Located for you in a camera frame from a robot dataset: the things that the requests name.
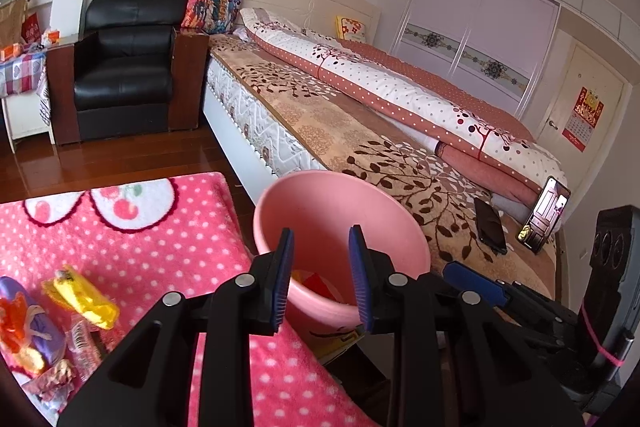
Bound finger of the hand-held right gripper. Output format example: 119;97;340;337
442;261;581;348

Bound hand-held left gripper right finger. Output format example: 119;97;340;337
348;224;586;427

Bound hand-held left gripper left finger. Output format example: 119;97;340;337
57;228;296;427

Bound pink plastic basin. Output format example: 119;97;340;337
252;171;432;333

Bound clear red printed wrapper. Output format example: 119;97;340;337
65;314;108;383

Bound red and yellow wrapper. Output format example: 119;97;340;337
292;268;343;304

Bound black smartphone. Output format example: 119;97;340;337
472;198;508;255

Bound printed cardboard box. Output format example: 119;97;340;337
307;322;368;365

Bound pink polka dot blanket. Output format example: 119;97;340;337
0;172;381;427

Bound smartphone with lit screen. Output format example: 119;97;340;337
516;176;572;255

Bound white bed base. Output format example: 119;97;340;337
202;82;281;208

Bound white quilted mattress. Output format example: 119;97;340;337
206;57;326;178

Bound bed with patterned bedding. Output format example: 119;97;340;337
209;32;556;303

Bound white and pink dotted quilt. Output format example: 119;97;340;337
240;8;568;208

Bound pink dotted bedsheet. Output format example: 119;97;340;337
340;39;536;142

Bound cream door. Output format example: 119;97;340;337
537;29;631;158

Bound yellow flowered pillow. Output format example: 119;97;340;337
336;16;368;42

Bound crumpled pink wrapper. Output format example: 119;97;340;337
22;357;76;403

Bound purple and orange snack packet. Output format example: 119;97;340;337
0;276;68;378

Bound black leather armchair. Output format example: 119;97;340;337
47;0;210;145

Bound white sliding wardrobe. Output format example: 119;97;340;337
390;0;640;120

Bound colourful printed cushion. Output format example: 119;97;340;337
181;0;246;35

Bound white side cabinet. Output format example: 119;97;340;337
2;89;56;152

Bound red box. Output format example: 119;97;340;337
21;13;43;45

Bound brown paper bag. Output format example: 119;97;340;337
0;0;28;50

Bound red wall calendar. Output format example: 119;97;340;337
562;87;605;152

